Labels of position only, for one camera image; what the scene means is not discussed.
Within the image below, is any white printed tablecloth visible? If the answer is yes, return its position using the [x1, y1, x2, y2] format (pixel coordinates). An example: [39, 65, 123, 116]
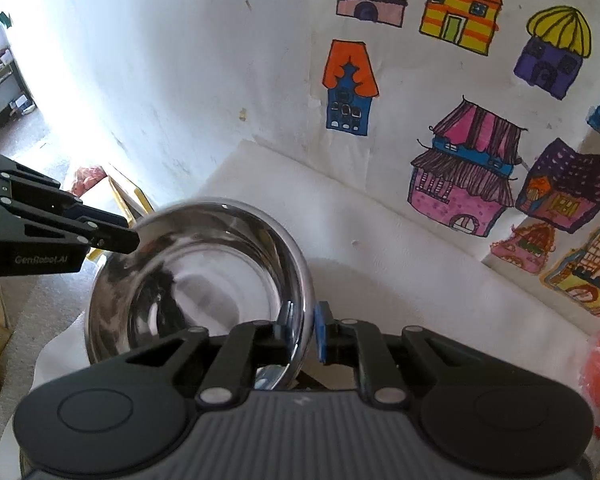
[0, 139, 600, 480]

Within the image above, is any colourful house drawing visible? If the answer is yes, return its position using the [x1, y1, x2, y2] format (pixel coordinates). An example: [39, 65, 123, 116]
[307, 0, 600, 318]

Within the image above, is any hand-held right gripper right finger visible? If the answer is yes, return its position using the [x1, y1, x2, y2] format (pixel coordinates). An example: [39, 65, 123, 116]
[315, 301, 485, 407]

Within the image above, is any cluttered shelf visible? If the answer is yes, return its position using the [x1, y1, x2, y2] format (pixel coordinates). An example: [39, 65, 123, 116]
[0, 45, 37, 131]

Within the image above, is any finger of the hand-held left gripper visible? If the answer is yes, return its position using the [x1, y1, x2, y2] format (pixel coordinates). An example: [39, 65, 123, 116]
[0, 146, 129, 231]
[1, 195, 141, 256]

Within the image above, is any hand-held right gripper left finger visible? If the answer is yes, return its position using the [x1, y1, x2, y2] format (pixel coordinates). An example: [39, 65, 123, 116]
[124, 320, 301, 407]

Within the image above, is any yellow board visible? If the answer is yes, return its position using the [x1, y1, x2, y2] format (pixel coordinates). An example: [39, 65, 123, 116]
[87, 162, 156, 261]

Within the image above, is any pink bag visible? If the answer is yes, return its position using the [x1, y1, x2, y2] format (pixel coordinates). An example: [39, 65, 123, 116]
[69, 165, 110, 197]

